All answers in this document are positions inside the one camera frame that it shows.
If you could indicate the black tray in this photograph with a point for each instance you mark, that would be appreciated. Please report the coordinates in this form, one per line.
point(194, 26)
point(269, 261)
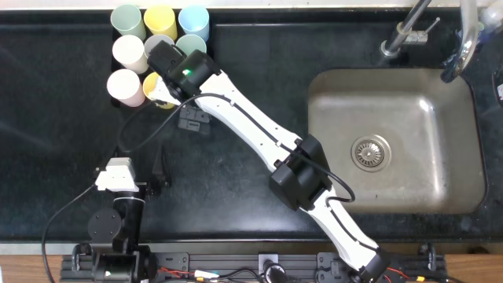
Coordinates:
point(211, 59)

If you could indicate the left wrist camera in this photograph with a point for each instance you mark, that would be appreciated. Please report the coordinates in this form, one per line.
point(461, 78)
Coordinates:
point(116, 175)

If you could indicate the cream cup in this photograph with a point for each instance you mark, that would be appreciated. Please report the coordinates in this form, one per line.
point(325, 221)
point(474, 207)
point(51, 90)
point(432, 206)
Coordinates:
point(129, 51)

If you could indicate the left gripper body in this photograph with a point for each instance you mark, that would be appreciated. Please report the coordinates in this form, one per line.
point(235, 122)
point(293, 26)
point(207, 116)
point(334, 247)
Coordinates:
point(147, 188)

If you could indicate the green cup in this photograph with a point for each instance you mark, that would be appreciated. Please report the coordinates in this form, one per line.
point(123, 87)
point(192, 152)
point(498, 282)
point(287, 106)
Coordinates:
point(192, 42)
point(126, 19)

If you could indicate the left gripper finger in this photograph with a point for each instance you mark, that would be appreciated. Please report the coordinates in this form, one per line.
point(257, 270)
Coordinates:
point(105, 162)
point(161, 169)

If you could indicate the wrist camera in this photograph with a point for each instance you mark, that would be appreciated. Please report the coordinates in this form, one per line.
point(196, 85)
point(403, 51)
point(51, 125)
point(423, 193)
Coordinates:
point(116, 175)
point(163, 92)

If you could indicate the steel tap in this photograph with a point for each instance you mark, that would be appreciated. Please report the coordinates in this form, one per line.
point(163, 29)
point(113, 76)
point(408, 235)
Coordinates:
point(395, 41)

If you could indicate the grey cup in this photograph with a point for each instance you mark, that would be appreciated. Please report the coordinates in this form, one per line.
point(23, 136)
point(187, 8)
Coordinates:
point(149, 45)

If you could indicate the blue cup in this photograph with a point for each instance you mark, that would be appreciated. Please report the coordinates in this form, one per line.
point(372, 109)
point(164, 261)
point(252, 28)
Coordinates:
point(193, 20)

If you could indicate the blue soap bottle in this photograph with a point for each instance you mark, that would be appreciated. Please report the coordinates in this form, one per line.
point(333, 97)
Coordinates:
point(491, 19)

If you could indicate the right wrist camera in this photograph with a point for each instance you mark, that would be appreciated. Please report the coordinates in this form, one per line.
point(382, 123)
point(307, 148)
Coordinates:
point(163, 92)

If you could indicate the pink cup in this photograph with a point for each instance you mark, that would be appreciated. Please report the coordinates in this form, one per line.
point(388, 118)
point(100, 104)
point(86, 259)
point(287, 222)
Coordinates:
point(123, 85)

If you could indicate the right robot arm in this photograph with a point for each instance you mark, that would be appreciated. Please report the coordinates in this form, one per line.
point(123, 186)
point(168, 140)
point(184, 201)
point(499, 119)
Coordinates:
point(251, 118)

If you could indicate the mounting rail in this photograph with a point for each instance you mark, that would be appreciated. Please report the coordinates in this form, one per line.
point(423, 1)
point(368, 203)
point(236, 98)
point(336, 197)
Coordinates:
point(236, 263)

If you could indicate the yellow cup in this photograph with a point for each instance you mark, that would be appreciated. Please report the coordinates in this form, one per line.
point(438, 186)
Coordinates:
point(159, 19)
point(148, 84)

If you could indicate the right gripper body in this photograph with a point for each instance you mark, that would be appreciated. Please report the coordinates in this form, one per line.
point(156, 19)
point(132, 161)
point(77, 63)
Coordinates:
point(194, 120)

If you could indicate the steel sink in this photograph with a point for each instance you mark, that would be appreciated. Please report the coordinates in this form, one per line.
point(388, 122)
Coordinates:
point(432, 118)

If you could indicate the clear labelled plastic pack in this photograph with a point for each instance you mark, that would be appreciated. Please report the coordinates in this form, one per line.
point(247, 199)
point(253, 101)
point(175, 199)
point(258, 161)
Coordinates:
point(500, 90)

